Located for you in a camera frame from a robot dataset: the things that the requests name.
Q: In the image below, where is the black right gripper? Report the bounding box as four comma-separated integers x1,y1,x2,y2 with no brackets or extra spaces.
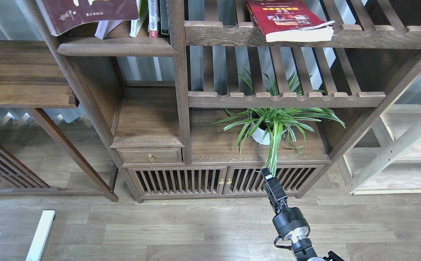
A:
261,167,310,243

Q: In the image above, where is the red paperback book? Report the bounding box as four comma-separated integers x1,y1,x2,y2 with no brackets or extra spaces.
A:
247,0,334,42

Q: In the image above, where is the white lavender paperback book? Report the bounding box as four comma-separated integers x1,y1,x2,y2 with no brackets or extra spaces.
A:
94,20,123,40

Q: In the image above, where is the dark brown book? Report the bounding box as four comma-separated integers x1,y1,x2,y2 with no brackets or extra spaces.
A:
36,0,139,36

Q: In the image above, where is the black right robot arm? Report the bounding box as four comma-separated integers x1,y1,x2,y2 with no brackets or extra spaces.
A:
261,168,342,261

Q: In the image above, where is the light wooden shelf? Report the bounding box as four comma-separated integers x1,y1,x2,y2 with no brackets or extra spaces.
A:
337,49,421,195

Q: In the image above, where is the white plant pot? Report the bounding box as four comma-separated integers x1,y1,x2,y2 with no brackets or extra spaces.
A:
251,126,271,145

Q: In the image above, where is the green spider plant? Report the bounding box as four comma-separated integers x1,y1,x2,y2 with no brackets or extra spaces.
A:
212,69,346,188

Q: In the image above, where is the dark wooden bookshelf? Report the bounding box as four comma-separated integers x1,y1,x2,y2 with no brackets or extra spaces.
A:
25,0,421,203

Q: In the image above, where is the black upright book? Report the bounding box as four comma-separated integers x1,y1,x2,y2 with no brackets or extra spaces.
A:
159,0,170,37

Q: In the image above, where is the red white upright book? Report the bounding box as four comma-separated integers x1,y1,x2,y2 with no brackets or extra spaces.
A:
148,0,160,38

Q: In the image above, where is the white green upright book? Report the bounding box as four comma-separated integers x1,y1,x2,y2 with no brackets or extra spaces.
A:
129,0,148,37

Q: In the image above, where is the white stand leg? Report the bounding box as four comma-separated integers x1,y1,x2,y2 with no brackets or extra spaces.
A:
26,210,55,261

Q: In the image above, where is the dark wooden side table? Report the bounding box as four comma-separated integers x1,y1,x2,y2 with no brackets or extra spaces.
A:
0,40,119,202

